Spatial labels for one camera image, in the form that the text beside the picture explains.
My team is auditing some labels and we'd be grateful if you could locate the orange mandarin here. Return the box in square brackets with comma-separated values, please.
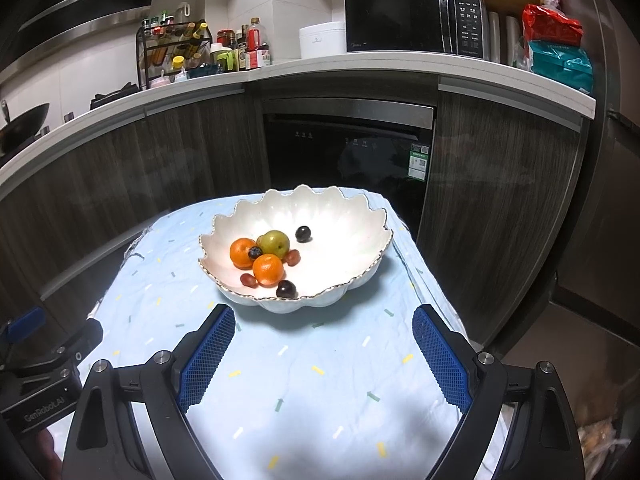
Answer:
[252, 254, 285, 287]
[229, 238, 257, 269]

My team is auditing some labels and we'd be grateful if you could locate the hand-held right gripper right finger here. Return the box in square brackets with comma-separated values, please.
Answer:
[412, 304, 584, 480]

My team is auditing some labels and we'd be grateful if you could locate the dark wood kitchen counter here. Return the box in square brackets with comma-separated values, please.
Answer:
[0, 55, 597, 356]

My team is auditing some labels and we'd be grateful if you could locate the teal plastic bag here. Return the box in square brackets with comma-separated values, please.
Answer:
[527, 40, 595, 95]

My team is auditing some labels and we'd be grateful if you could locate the white scalloped ceramic bowl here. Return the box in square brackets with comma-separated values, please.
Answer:
[198, 184, 395, 316]

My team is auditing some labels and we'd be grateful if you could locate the tan plastic bag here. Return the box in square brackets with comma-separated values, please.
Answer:
[577, 419, 619, 467]

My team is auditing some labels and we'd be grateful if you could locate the green round pear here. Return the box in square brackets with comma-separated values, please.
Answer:
[257, 230, 291, 257]

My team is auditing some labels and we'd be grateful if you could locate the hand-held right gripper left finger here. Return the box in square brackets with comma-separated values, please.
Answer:
[60, 304, 236, 480]

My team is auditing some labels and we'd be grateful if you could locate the black stove burner grate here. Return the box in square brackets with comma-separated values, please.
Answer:
[89, 81, 140, 110]

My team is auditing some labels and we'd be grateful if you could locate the light blue patterned tablecloth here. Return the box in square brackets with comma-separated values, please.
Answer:
[47, 190, 511, 480]

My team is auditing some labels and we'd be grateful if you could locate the green plastic jug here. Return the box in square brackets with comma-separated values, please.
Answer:
[209, 42, 236, 72]

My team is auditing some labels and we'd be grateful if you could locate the black microwave oven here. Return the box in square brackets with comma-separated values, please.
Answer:
[344, 0, 491, 61]

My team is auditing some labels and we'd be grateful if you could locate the black wok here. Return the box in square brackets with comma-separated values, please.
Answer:
[0, 101, 51, 159]

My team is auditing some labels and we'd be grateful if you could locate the black wire spice rack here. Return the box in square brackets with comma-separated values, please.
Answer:
[136, 20, 214, 91]

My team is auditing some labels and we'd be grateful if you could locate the dark grey refrigerator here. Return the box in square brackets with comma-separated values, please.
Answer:
[547, 0, 640, 366]

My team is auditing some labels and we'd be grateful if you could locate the white rice cooker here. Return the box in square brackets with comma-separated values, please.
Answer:
[299, 21, 347, 60]

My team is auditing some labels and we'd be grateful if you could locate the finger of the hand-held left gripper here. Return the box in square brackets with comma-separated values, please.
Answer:
[0, 317, 105, 379]
[0, 307, 44, 344]

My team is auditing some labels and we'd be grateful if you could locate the red label sauce bottle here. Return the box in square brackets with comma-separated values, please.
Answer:
[248, 17, 272, 70]

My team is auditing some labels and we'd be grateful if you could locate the green label sticker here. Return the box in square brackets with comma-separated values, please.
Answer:
[407, 143, 430, 180]

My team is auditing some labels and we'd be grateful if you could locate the red plastic bag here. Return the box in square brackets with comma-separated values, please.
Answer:
[522, 3, 585, 49]

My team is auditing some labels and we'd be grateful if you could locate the black steel range hood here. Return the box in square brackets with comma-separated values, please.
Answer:
[10, 0, 162, 69]

